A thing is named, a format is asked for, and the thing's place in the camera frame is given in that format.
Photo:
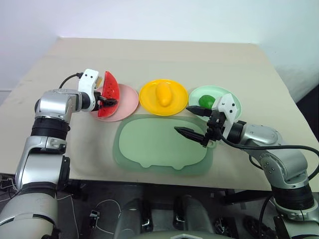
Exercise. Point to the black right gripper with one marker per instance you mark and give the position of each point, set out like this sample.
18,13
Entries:
214,125

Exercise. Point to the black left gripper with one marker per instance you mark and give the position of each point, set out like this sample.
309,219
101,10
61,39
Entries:
98,100

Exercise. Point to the red watermelon slice toy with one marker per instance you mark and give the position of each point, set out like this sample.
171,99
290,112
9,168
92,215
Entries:
111,87

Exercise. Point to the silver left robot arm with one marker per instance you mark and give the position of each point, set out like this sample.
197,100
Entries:
49,104

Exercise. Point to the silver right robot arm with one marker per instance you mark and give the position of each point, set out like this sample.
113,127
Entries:
261,135

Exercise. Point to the pink plate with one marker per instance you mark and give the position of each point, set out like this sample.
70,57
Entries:
127,102

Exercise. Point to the light green plate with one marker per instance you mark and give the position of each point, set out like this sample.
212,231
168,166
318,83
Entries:
211,90

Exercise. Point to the yellow plate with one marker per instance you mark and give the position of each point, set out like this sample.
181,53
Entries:
149,99

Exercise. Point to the dark green round toy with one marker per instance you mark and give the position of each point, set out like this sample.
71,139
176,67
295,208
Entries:
206,100

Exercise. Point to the yellow mango toy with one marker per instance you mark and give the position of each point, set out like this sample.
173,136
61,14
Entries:
164,95

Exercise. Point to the translucent green placemat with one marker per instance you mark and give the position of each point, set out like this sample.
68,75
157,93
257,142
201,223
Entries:
154,142

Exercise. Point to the grey rounded shape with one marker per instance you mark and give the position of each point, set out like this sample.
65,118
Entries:
134,219
197,216

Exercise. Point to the silver robot torso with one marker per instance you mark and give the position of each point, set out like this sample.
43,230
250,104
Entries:
179,235

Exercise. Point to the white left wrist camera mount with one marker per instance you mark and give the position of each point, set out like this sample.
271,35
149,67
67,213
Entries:
87,83

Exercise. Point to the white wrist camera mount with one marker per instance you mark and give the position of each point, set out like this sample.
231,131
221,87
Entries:
228,105
87,83

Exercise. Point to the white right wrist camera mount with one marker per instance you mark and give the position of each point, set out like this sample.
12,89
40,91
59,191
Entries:
228,105

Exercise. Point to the black table frame bar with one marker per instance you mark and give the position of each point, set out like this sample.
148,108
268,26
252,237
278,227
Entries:
246,196

